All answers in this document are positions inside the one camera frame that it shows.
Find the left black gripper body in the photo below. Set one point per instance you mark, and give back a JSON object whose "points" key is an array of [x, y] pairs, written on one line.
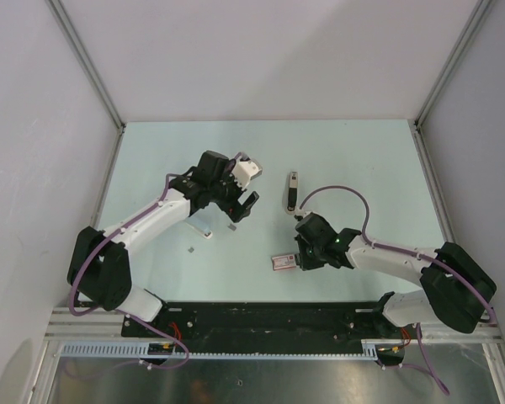
{"points": [[225, 194]]}

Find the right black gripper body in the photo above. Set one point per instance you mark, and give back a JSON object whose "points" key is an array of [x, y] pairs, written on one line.
{"points": [[310, 255]]}

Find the light blue stapler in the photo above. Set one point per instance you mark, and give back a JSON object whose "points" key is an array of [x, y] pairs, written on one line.
{"points": [[200, 226]]}

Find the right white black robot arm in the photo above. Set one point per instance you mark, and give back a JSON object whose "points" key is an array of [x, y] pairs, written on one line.
{"points": [[424, 305]]}

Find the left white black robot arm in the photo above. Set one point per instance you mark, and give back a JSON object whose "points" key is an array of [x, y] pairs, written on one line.
{"points": [[100, 268]]}

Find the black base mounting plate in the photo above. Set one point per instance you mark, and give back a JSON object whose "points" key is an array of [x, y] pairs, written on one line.
{"points": [[188, 320]]}

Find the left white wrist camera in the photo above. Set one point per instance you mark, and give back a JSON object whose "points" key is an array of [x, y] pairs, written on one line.
{"points": [[245, 170]]}

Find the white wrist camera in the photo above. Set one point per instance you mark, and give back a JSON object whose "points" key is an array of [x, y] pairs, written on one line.
{"points": [[245, 170], [301, 215]]}

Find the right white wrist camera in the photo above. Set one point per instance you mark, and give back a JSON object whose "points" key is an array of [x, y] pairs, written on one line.
{"points": [[301, 215]]}

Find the right aluminium side rail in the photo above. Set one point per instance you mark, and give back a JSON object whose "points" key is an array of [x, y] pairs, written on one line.
{"points": [[442, 210]]}

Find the right aluminium corner post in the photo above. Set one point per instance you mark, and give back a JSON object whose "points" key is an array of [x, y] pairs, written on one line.
{"points": [[462, 45]]}

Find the aluminium corner post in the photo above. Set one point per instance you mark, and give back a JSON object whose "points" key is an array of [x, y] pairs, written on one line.
{"points": [[462, 45], [85, 61]]}

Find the left aluminium corner post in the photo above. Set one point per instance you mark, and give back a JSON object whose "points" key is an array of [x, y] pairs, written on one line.
{"points": [[85, 61]]}

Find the aluminium front frame rail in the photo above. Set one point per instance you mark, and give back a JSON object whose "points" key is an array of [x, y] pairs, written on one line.
{"points": [[106, 326]]}

